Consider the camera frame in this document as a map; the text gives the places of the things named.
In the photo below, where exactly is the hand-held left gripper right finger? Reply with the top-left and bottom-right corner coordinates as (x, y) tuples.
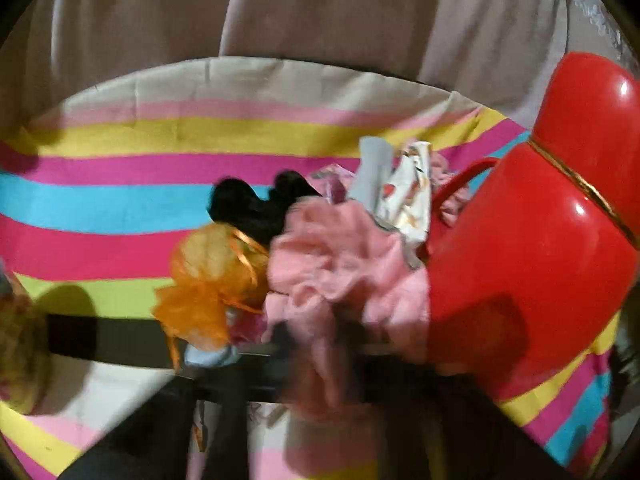
(350, 350), (576, 480)

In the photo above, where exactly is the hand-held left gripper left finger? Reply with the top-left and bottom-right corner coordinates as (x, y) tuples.
(60, 355), (291, 480)

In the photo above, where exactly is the light blue cloth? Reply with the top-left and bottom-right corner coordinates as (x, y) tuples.
(184, 344), (242, 369)

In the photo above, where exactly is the orange organza bag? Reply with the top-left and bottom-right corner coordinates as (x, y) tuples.
(152, 222), (271, 372)

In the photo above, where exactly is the pink fluffy cloth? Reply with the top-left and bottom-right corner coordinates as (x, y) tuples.
(262, 197), (433, 422)

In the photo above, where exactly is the black cloth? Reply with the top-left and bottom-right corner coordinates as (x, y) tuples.
(209, 171), (326, 248)

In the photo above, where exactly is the white printed cloth pouch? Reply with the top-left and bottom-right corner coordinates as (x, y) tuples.
(372, 141), (434, 247)

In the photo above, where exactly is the grey cloth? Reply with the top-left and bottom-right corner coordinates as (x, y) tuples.
(347, 136), (402, 211)

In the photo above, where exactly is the red thermos jug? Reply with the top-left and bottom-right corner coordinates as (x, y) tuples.
(425, 51), (640, 402)

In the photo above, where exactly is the glass jar with metal lid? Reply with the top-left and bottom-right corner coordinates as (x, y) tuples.
(0, 260), (54, 416)

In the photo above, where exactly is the striped colourful cloth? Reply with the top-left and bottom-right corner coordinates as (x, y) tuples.
(0, 57), (632, 480)

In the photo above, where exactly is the pink knit cloth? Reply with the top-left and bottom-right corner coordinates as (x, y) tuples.
(429, 152), (472, 227)

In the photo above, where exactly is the pink printed cloth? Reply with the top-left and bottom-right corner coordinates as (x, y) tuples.
(305, 164), (359, 206)

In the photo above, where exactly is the beige curtain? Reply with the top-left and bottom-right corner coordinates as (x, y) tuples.
(0, 0), (621, 132)

